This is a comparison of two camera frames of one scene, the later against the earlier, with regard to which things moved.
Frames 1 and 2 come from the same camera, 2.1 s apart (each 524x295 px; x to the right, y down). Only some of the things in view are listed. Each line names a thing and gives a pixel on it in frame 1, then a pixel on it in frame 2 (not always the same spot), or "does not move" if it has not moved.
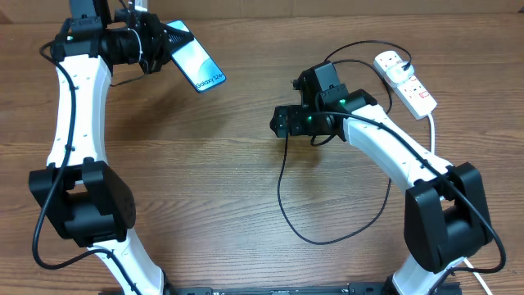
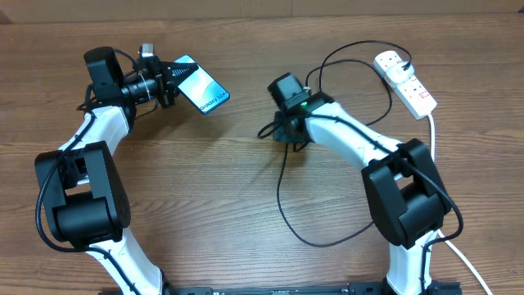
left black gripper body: (153, 51) → (163, 83)
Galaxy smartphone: (197, 68) → (201, 88)
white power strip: (411, 93) does not move
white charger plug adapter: (397, 74) does not move
